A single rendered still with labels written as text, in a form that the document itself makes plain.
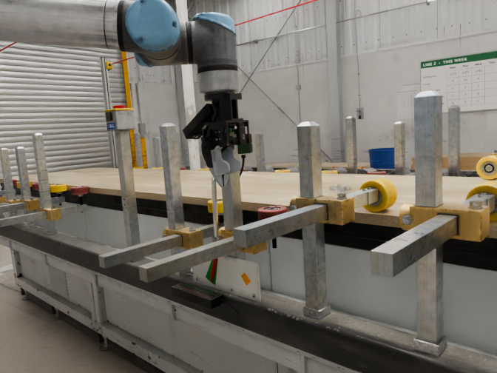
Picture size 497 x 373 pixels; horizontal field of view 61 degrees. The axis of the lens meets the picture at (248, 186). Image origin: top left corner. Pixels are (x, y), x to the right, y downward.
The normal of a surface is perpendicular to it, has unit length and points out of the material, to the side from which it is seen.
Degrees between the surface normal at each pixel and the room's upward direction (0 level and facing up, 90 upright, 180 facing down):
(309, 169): 90
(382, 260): 90
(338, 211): 90
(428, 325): 90
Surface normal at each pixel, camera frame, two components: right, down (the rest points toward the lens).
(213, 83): -0.18, 0.15
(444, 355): -0.07, -0.99
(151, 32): 0.21, 0.12
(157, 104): 0.79, 0.03
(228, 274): -0.68, 0.14
